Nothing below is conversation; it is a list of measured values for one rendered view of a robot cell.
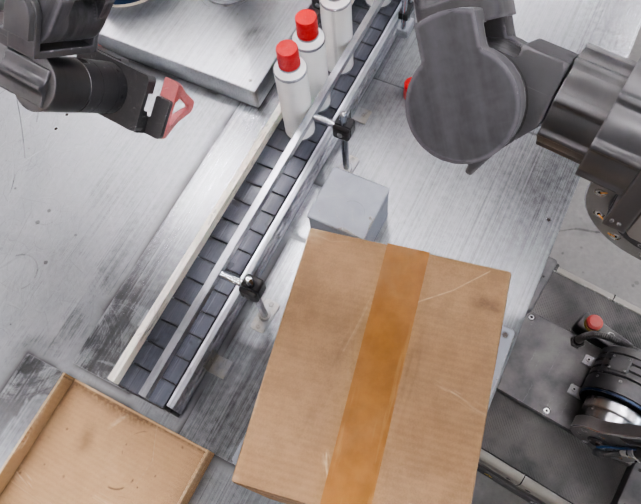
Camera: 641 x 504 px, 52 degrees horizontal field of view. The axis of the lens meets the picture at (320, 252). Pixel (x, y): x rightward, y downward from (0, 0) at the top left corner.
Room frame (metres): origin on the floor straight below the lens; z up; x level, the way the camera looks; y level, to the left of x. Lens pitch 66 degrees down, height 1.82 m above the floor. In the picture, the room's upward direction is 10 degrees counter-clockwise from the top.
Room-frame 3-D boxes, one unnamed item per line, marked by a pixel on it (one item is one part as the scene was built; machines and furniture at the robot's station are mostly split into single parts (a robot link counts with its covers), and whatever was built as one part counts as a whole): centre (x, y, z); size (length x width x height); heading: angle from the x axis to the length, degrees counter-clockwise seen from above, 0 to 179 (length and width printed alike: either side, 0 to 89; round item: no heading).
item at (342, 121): (0.61, -0.05, 0.91); 0.07 x 0.03 x 0.16; 54
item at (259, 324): (0.35, 0.10, 0.83); 0.06 x 0.03 x 0.01; 143
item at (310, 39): (0.71, -0.04, 0.98); 0.05 x 0.05 x 0.20
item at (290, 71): (0.66, 0.00, 0.98); 0.05 x 0.05 x 0.20
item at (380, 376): (0.17, -0.04, 0.99); 0.30 x 0.24 x 0.27; 156
